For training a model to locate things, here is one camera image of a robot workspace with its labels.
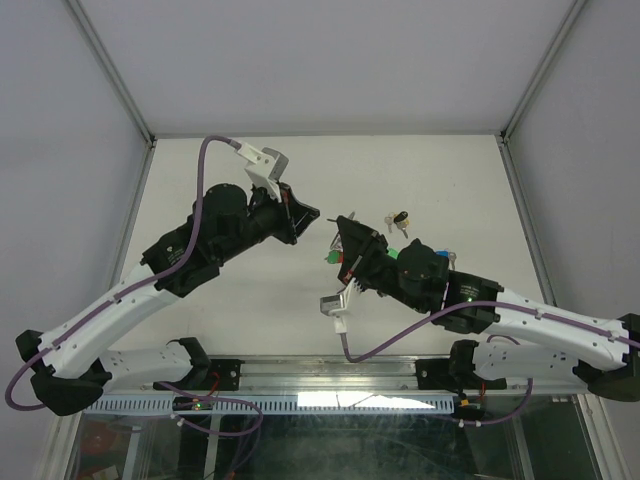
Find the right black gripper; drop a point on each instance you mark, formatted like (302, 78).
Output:
(360, 246)

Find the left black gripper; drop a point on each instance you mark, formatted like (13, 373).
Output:
(295, 218)

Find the silver keyring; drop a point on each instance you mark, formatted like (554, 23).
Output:
(336, 243)

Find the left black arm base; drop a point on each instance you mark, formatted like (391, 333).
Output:
(223, 375)

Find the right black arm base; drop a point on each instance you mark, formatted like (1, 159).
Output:
(434, 374)

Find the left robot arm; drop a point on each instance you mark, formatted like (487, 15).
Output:
(177, 264)

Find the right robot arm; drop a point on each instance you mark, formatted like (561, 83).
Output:
(600, 353)

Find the yellow black tag key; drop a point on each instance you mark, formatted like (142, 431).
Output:
(397, 221)

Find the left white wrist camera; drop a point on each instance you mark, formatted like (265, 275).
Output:
(264, 168)

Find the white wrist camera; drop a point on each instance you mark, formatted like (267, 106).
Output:
(338, 307)
(264, 168)

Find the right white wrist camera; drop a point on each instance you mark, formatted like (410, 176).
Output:
(338, 307)

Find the aluminium mounting rail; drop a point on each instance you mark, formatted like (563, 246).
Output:
(350, 372)

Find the grey slotted cable duct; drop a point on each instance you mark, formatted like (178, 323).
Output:
(322, 402)

